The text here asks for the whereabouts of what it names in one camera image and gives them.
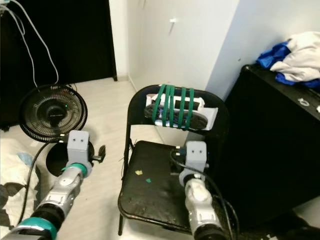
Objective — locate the white cloth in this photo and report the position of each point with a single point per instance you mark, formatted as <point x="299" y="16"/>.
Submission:
<point x="302" y="57"/>

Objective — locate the black cabinet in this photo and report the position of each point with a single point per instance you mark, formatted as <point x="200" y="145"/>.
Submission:
<point x="270" y="150"/>

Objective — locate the small yellow sticker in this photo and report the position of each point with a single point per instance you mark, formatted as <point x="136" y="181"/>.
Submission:
<point x="138" y="172"/>

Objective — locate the black floor fan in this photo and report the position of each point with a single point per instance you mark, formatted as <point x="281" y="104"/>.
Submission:
<point x="52" y="111"/>

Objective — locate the white wall hook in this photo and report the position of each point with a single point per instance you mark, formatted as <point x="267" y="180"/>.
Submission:
<point x="173" y="20"/>

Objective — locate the small green sticker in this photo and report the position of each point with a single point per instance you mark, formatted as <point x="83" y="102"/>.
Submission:
<point x="148" y="180"/>

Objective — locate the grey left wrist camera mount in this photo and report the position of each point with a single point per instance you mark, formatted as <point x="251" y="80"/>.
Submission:
<point x="78" y="146"/>

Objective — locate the black folding chair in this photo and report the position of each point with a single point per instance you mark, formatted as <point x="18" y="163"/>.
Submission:
<point x="145" y="200"/>

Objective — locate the small white object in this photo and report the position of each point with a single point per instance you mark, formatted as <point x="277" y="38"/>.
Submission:
<point x="303" y="101"/>

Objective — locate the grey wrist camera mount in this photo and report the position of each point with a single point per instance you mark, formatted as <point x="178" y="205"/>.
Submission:
<point x="78" y="146"/>
<point x="197" y="155"/>

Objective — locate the blue cloth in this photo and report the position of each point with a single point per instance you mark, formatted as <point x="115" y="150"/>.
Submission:
<point x="272" y="55"/>

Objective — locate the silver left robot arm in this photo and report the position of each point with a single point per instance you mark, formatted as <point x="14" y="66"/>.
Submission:
<point x="67" y="192"/>

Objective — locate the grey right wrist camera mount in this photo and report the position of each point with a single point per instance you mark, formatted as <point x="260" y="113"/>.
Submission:
<point x="197" y="155"/>

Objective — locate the black wardrobe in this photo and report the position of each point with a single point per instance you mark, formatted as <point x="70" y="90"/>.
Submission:
<point x="80" y="40"/>

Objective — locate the cream cartoon print blanket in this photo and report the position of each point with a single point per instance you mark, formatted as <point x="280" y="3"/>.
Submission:
<point x="12" y="170"/>

